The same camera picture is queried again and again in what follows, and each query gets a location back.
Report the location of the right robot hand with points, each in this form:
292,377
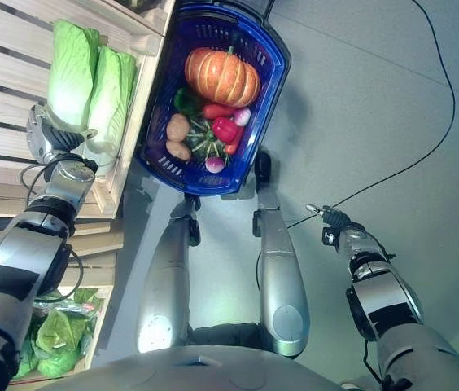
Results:
335,216

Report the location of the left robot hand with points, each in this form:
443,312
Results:
60,139

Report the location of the napa cabbage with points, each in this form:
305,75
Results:
111,97
71,73

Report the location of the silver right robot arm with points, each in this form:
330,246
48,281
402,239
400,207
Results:
384,301

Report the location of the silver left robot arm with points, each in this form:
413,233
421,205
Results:
22,260

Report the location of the blue plastic shopping basket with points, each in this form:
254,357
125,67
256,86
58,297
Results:
266,110

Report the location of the silver right robot leg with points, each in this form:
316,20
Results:
280,277

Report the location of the silver robot leg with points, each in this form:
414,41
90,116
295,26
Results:
164,285
280,277

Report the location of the dark right robot foot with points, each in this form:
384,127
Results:
263,165

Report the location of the wooden slatted crate with cabbages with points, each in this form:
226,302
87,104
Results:
5,61

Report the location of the brown potato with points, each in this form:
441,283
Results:
178,150
177,127

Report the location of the orange carrot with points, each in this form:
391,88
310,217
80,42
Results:
235,142

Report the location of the dark green leafy vegetable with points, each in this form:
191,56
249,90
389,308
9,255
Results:
184,102

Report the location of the pink white radish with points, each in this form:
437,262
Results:
242,116
215,164

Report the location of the red bell pepper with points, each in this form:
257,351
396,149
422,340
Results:
225,129

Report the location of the dark green striped squash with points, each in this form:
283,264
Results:
203,143

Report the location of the wooden crate with dark greens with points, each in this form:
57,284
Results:
148,12

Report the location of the red tomato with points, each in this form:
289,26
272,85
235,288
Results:
217,110

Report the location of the wrapped green vegetable bag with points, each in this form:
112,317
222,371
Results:
73,303

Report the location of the orange pumpkin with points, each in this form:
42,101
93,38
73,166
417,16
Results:
221,79

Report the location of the silver left robot leg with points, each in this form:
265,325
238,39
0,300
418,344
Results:
164,285

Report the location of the wooden crate with lettuce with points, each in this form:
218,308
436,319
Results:
95,326

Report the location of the green lettuce head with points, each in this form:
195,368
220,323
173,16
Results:
56,363
60,330

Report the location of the grey robot torso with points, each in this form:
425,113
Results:
197,370

